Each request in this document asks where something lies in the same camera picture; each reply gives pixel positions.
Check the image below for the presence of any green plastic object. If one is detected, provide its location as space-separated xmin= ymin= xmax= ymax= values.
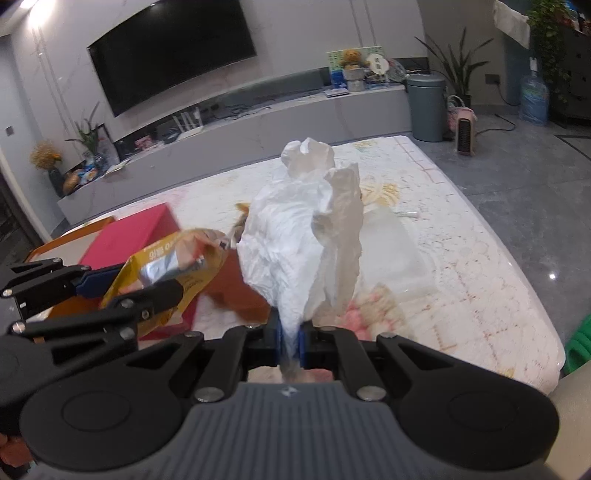
xmin=564 ymin=315 xmax=591 ymax=375

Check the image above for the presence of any white plastic bag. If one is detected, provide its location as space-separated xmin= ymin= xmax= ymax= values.
xmin=238 ymin=138 xmax=363 ymax=360

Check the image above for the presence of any white wifi router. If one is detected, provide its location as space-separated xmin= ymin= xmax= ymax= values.
xmin=172 ymin=107 xmax=204 ymax=140

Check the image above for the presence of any orange white cardboard box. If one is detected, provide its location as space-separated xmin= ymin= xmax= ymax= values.
xmin=25 ymin=216 xmax=115 ymax=322

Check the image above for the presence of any dried yellow flower vase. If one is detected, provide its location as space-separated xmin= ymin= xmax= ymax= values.
xmin=30 ymin=141 xmax=64 ymax=198

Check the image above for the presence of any red transparent storage box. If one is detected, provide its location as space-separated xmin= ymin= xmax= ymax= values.
xmin=80 ymin=204 xmax=197 ymax=340

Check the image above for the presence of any dark cabinet with vines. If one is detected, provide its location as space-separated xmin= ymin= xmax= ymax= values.
xmin=528 ymin=0 xmax=590 ymax=126

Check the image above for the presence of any grey-green trash bin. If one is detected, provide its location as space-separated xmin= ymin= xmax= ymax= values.
xmin=407 ymin=73 xmax=447 ymax=142

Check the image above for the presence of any pink small heater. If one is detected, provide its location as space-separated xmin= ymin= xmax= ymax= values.
xmin=447 ymin=95 xmax=477 ymax=156

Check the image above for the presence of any blue water jug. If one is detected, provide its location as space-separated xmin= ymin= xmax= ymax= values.
xmin=519 ymin=57 xmax=549 ymax=126

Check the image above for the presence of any green picture card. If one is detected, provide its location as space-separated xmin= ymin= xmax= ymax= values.
xmin=327 ymin=46 xmax=384 ymax=88

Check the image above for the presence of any grey tv console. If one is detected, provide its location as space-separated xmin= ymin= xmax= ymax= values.
xmin=58 ymin=68 xmax=411 ymax=225

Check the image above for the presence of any brown owl-shaped sponge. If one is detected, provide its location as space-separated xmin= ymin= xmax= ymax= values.
xmin=202 ymin=249 xmax=270 ymax=323

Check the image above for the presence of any green potted plant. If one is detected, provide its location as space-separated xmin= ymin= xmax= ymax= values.
xmin=416 ymin=28 xmax=494 ymax=108

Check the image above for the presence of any white patterned tablecloth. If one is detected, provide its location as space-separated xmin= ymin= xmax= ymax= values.
xmin=113 ymin=136 xmax=565 ymax=393

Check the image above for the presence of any white hanging bag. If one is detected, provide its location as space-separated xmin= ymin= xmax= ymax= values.
xmin=493 ymin=0 xmax=531 ymax=49

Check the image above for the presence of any pink white knitted item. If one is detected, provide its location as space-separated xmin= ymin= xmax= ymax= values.
xmin=332 ymin=283 xmax=413 ymax=341

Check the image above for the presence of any teddy bear toy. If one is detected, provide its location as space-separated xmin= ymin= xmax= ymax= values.
xmin=341 ymin=49 xmax=366 ymax=70

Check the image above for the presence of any black wall television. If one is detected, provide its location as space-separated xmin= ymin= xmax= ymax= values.
xmin=88 ymin=0 xmax=256 ymax=116

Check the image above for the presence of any green leafy vase plant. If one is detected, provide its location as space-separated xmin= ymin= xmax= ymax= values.
xmin=67 ymin=103 xmax=108 ymax=175

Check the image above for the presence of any yellow foil snack bag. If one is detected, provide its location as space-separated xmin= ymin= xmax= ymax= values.
xmin=100 ymin=229 xmax=230 ymax=341

